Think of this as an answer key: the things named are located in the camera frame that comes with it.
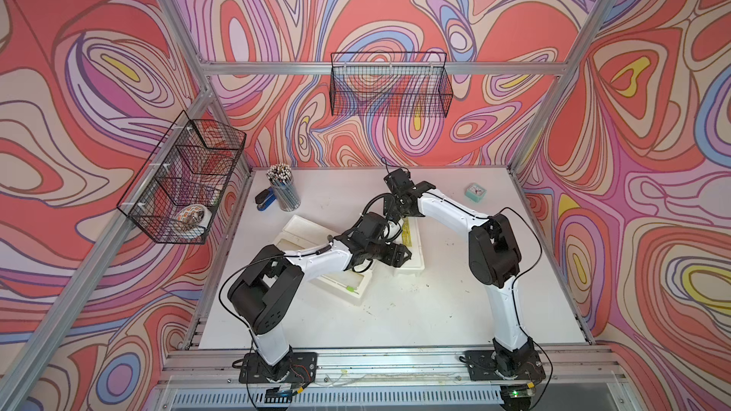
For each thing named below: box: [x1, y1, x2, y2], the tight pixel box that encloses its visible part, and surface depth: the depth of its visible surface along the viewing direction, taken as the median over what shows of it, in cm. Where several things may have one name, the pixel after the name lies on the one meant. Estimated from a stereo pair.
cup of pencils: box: [266, 162, 302, 213], surface depth 98 cm
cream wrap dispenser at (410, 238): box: [394, 216, 426, 277], surface depth 89 cm
